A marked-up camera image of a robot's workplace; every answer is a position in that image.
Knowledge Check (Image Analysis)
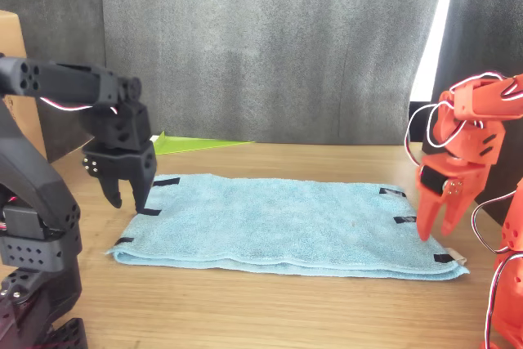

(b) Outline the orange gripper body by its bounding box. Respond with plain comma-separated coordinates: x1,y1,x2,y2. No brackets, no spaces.
415,151,492,199

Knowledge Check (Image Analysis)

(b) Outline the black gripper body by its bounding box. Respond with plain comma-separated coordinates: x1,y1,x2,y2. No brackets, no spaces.
81,141,159,182

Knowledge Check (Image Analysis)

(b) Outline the light blue towel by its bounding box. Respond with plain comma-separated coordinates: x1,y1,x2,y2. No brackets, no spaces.
105,172,470,282

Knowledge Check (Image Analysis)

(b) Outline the green plastic folder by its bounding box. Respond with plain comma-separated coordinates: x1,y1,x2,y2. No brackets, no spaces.
153,131,255,156

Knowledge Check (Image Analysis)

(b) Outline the dark grey felt panel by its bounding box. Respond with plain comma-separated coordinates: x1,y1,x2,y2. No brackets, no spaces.
420,0,523,226
0,0,105,164

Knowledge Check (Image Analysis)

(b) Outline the brown cardboard box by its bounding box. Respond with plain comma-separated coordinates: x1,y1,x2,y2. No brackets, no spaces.
0,10,48,162

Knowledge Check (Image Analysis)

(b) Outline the orange arm servo wire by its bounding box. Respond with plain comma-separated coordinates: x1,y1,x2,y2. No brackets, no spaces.
403,72,523,168

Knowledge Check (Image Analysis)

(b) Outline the black arm servo wire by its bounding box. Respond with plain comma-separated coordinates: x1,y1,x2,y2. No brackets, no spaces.
39,96,120,116

